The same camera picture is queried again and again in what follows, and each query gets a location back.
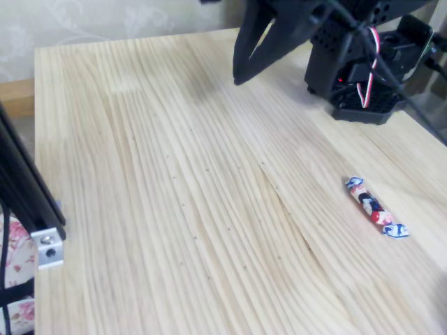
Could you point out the candy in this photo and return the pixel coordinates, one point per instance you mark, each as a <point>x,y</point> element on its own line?
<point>372,206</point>

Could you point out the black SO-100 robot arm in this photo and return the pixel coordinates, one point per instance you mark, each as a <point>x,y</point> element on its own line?
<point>324,70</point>

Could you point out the floral patterned cloth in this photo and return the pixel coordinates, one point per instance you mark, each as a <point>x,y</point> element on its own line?
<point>19,240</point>

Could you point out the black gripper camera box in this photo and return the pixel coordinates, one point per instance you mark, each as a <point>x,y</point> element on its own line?
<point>209,1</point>

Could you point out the silver angle bracket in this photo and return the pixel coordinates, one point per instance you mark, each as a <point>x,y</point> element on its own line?
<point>58,204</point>
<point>49,246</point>

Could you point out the aluminium extrusion camera post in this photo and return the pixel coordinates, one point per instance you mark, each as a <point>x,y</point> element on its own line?
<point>24,181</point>

